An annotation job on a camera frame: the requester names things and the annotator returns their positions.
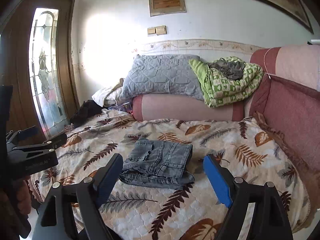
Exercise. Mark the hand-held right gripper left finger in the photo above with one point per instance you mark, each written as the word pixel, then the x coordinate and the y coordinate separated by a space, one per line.
pixel 107 180

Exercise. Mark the grey quilted pillow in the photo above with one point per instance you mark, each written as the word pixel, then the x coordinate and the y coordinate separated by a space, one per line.
pixel 160 77

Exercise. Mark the grey crumpled cloth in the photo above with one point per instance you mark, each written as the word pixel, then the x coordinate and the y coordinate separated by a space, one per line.
pixel 230 70

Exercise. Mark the green patterned blanket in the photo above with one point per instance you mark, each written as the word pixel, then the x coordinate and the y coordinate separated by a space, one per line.
pixel 220 90

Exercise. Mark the white crumpled cloth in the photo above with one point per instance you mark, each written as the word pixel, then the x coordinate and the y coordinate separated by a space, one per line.
pixel 102 96

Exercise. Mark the white wall fixture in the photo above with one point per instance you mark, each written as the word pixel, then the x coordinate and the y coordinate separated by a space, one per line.
pixel 313 42

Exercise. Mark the stained glass door panel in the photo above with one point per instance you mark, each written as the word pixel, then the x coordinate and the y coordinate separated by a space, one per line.
pixel 42 80

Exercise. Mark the leaf print bedspread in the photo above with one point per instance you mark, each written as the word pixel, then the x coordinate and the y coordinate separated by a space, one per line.
pixel 225 135

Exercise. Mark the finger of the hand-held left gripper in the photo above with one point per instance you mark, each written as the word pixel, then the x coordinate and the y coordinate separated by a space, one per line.
pixel 27 132
pixel 55 141

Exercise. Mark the purple transparent plastic item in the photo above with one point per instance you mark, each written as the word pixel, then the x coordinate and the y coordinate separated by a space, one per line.
pixel 125 107

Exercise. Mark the beige light switch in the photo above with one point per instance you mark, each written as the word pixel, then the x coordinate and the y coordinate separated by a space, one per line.
pixel 161 30
pixel 151 31

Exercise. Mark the brown wooden door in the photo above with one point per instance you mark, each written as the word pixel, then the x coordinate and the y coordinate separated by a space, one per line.
pixel 17 55

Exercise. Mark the black garment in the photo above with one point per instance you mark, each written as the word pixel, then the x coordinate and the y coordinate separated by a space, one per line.
pixel 85 112

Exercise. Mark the pink upholstered headboard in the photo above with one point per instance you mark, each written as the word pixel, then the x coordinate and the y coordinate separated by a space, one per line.
pixel 295 110

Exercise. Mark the pink bolster pillow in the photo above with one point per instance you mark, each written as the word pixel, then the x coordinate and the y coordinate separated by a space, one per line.
pixel 185 107

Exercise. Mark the framed wall plaque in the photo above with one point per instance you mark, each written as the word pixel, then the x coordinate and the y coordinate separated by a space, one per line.
pixel 167 3

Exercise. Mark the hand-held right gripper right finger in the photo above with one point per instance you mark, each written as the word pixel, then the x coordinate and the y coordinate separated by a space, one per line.
pixel 217 180

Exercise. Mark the grey denim pants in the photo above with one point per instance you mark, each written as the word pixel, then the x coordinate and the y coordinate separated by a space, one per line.
pixel 160 160

